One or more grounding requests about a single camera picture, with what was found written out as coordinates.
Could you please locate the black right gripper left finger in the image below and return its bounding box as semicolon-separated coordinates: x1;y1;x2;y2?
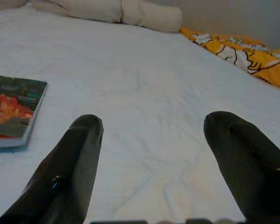
0;113;105;224

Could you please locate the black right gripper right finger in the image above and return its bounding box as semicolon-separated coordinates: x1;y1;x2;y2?
203;111;280;224

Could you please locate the dark book with red cover art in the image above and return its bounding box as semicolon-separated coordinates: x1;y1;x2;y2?
0;74;49;148

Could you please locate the yellow cartoon egg blanket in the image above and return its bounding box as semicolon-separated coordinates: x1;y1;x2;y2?
179;27;280;93

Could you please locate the white quilted mattress pad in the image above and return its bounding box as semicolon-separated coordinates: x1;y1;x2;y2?
0;4;280;224

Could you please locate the beige bolster pillow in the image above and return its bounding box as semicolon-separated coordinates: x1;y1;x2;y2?
31;0;183;33

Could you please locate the grey damask pattern quilt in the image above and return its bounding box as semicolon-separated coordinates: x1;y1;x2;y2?
0;0;35;12

